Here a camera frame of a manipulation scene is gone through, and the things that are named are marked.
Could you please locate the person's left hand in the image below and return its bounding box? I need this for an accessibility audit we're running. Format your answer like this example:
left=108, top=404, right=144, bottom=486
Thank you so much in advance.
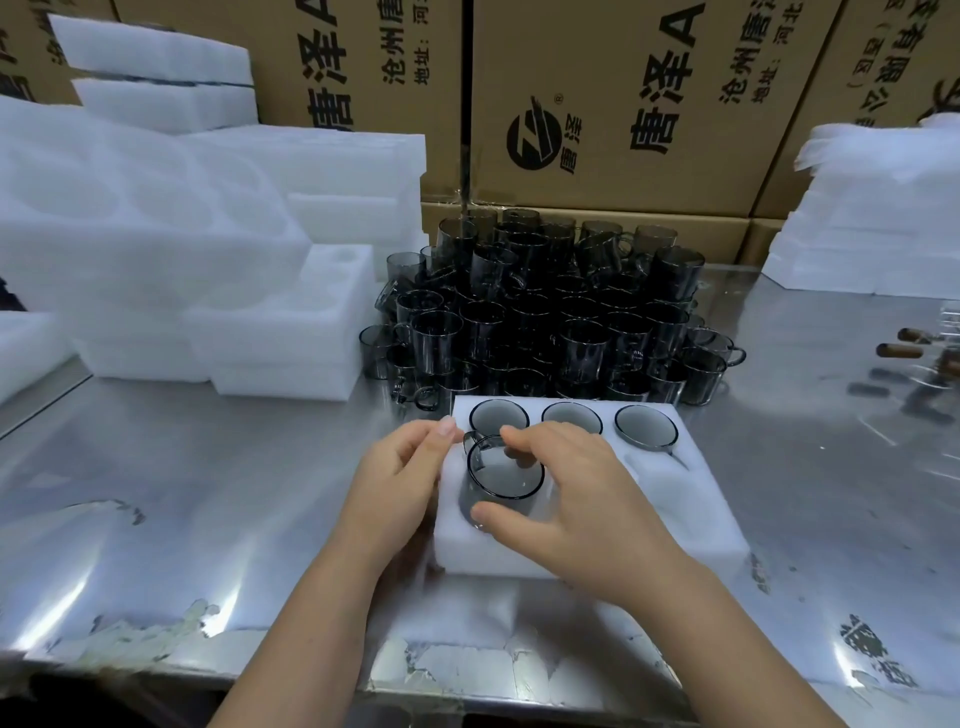
left=351, top=417, right=467, bottom=577

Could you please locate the person's right hand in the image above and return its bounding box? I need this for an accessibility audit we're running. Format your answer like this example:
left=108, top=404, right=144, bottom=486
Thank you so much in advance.
left=470, top=420, right=688, bottom=603

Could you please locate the small grey glass cup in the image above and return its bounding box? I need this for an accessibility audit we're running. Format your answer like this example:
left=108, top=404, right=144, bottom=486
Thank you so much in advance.
left=614, top=404, right=683, bottom=453
left=468, top=399, right=531, bottom=441
left=540, top=401, right=606, bottom=438
left=458, top=432, right=548, bottom=531

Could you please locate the white foam cup tray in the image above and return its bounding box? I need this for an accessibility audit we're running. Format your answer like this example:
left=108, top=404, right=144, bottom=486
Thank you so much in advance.
left=433, top=394, right=752, bottom=580

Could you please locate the person's left forearm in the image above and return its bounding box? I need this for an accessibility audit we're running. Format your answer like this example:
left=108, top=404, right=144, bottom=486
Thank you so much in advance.
left=212, top=541, right=430, bottom=728

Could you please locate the person's right forearm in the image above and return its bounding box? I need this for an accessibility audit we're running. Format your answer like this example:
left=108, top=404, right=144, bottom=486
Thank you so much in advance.
left=596, top=556, right=854, bottom=728

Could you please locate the pile of grey glass mugs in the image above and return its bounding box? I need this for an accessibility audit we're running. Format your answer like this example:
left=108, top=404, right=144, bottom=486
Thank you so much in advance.
left=357, top=207, right=748, bottom=414

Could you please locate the brown cardboard box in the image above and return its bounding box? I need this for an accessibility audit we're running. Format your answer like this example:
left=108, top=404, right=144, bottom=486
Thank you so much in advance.
left=468, top=0, right=858, bottom=220
left=0, top=0, right=123, bottom=108
left=112, top=0, right=468, bottom=198
left=418, top=193, right=753, bottom=265
left=750, top=0, right=960, bottom=223

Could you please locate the stack of white foam trays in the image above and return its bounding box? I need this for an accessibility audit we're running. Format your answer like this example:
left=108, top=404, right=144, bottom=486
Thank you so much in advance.
left=0, top=12, right=429, bottom=407
left=760, top=112, right=960, bottom=299

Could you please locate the wooden-handled glass pitcher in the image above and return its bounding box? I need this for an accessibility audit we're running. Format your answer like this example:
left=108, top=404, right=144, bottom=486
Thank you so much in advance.
left=897, top=300, right=960, bottom=348
left=875, top=341, right=960, bottom=393

